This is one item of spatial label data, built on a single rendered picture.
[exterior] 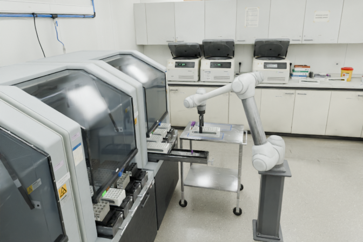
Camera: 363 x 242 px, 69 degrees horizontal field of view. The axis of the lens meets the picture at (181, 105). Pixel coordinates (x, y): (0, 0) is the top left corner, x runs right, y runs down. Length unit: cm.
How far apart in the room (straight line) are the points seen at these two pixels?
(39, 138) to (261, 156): 149
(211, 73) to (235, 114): 80
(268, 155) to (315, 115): 267
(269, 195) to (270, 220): 26
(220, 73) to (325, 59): 183
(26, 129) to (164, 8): 382
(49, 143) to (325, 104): 410
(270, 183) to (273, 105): 230
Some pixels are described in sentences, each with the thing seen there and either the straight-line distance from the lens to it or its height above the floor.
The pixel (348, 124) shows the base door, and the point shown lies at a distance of 489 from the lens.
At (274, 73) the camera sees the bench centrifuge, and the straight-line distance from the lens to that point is 441.
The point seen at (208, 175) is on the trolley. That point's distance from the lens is 301.
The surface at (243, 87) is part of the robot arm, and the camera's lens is 198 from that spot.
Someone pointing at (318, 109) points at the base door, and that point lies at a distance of 468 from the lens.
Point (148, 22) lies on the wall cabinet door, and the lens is 486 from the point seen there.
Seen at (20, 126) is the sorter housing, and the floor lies 151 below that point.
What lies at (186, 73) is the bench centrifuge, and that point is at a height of 105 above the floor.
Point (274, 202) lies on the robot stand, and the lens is 254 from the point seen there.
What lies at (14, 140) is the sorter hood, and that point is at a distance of 125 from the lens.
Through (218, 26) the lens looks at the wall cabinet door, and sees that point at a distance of 460.
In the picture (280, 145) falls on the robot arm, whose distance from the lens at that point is 228.
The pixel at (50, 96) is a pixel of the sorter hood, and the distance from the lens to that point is 159.
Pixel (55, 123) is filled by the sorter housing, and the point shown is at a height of 147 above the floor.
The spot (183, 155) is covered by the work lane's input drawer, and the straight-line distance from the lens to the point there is 228.
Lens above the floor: 191
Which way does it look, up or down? 18 degrees down
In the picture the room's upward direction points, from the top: 2 degrees counter-clockwise
